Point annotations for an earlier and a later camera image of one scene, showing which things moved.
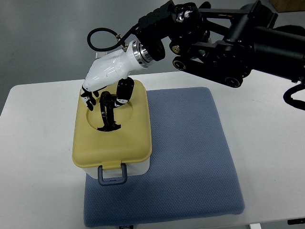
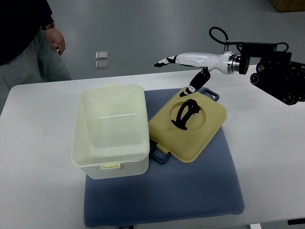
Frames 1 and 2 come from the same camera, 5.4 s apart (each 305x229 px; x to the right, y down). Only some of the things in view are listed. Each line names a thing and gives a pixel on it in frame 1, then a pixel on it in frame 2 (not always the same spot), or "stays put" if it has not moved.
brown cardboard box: [289, 5] stays put
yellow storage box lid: [131, 143] to [202, 126]
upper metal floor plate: [99, 54] stays put
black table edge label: [296, 221] stays put
